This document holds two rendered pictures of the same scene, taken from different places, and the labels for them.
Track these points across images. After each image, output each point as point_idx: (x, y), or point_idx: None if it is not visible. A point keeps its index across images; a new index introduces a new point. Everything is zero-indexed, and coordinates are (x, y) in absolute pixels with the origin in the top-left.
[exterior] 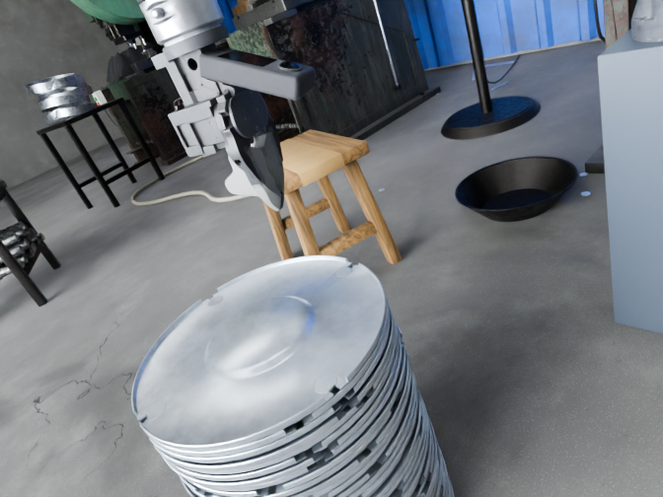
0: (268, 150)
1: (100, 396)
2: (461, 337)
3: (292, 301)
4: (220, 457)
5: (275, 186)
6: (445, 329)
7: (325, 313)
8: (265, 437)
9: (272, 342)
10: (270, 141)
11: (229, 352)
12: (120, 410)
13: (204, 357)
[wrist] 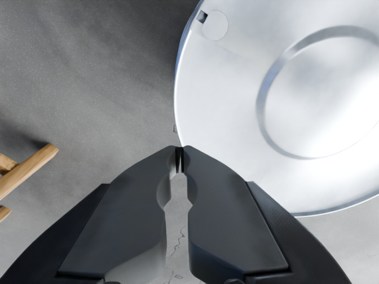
0: (145, 224)
1: (179, 265)
2: (75, 0)
3: (281, 79)
4: None
5: (192, 159)
6: (68, 20)
7: (308, 20)
8: None
9: (359, 70)
10: (104, 242)
11: (357, 120)
12: (188, 245)
13: (345, 149)
